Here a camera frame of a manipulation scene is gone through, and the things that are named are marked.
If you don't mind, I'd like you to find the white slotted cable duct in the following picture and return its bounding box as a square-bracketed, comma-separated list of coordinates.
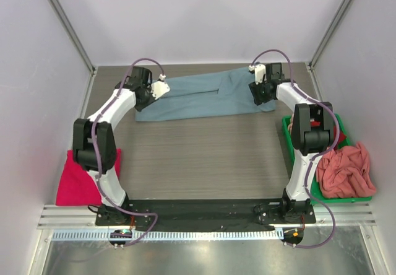
[52, 228, 283, 242]

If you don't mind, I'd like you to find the salmon pink t shirt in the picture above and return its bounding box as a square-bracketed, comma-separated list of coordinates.
[286, 132, 377, 203]

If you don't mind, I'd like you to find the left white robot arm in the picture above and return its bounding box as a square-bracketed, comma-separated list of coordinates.
[72, 66, 156, 225]

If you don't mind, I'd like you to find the left aluminium frame post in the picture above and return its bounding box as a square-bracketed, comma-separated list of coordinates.
[48, 0, 95, 74]

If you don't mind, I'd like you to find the green plastic tray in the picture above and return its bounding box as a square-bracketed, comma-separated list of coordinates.
[281, 113, 373, 206]

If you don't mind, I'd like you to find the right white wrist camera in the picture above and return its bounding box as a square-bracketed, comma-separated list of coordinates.
[248, 64, 266, 85]

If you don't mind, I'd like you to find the blue-grey t shirt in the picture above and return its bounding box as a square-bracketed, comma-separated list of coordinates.
[135, 67, 276, 122]

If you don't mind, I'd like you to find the dark red t shirt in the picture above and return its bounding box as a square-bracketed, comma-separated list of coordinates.
[311, 121, 349, 150]

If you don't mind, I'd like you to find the aluminium frame post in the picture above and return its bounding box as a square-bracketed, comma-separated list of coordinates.
[308, 0, 354, 71]
[48, 0, 95, 74]

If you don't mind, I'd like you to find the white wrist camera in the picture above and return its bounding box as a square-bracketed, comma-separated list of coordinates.
[151, 80, 170, 100]
[248, 64, 266, 85]

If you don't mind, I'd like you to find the right aluminium frame post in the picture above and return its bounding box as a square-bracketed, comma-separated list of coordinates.
[308, 0, 354, 71]

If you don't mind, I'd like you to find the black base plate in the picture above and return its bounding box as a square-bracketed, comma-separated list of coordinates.
[88, 199, 316, 232]

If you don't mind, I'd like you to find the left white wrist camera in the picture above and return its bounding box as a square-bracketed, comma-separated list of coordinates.
[151, 80, 170, 100]

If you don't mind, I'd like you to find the folded magenta t shirt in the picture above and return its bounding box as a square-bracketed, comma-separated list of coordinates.
[55, 147, 123, 207]

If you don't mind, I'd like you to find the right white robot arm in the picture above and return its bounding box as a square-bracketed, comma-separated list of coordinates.
[248, 63, 339, 225]

